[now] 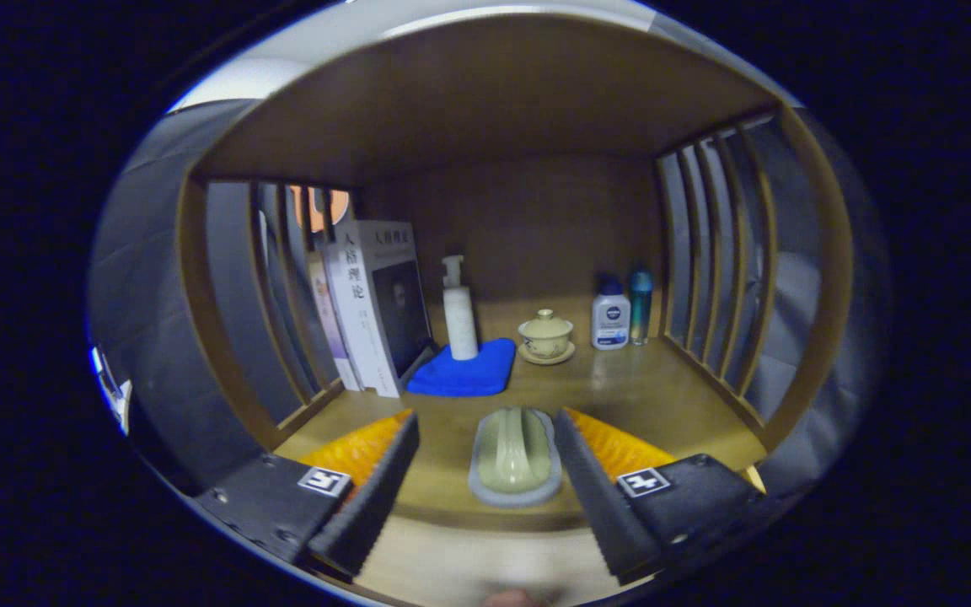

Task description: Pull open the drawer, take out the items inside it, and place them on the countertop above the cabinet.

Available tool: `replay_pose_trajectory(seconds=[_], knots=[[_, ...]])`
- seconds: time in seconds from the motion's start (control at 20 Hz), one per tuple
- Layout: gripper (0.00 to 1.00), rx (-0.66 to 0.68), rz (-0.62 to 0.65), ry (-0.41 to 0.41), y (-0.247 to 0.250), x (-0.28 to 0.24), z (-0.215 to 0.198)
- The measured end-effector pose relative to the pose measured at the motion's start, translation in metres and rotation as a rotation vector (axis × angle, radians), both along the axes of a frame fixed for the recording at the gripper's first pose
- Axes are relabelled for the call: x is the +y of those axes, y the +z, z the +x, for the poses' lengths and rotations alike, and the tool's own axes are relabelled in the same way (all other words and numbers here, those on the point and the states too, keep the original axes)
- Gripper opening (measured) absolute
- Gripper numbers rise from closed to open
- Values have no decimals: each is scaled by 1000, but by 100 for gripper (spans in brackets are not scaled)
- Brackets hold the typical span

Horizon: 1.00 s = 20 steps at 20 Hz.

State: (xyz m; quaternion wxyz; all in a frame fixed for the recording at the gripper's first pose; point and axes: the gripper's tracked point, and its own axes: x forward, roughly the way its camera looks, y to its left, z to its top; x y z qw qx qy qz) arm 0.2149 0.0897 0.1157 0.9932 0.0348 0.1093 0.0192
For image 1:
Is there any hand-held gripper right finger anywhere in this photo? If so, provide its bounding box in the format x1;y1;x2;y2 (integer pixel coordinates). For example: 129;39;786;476
551;407;763;587

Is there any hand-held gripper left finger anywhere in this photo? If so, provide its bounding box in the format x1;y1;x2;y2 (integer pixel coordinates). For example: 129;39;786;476
193;410;421;581

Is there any pale green oval dish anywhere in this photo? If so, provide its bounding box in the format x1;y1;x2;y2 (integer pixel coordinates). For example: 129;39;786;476
468;406;564;509

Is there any wooden countertop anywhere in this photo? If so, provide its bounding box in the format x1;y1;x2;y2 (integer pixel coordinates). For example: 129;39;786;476
271;293;770;534

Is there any wooden cabinet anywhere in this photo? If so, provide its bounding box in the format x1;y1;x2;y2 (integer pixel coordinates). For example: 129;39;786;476
174;13;857;536

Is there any blue folded cloth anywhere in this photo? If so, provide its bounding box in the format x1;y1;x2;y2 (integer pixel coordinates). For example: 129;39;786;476
405;337;518;399

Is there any white lotion bottle blue cap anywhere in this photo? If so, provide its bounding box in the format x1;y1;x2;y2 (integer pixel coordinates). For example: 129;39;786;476
591;277;632;352

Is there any thin pale book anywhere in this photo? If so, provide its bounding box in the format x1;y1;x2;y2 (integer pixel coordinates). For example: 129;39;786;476
306;251;362;394

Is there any thick white book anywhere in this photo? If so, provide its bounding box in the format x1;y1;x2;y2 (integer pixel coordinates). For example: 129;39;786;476
321;220;438;400

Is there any teal slim bottle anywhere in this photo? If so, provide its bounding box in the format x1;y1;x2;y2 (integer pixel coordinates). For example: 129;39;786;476
628;267;656;346

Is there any white pump bottle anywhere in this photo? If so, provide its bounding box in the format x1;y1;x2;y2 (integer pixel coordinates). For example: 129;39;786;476
441;255;480;363

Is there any black backdrop cloth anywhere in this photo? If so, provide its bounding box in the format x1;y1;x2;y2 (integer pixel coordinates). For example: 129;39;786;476
88;97;893;500

